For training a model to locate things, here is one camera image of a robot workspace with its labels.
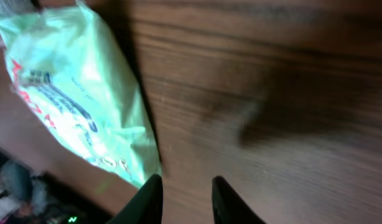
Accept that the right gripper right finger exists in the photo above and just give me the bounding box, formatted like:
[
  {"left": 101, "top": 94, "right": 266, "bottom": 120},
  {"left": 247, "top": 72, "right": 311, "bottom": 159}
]
[{"left": 212, "top": 176, "right": 266, "bottom": 224}]

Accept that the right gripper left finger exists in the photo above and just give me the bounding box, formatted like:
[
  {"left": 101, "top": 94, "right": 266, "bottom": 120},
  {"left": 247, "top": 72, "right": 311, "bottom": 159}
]
[{"left": 106, "top": 174, "right": 163, "bottom": 224}]

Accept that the teal wet wipes pack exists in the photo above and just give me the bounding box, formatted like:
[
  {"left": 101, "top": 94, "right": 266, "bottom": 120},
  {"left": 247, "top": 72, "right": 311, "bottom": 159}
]
[{"left": 0, "top": 1, "right": 161, "bottom": 188}]

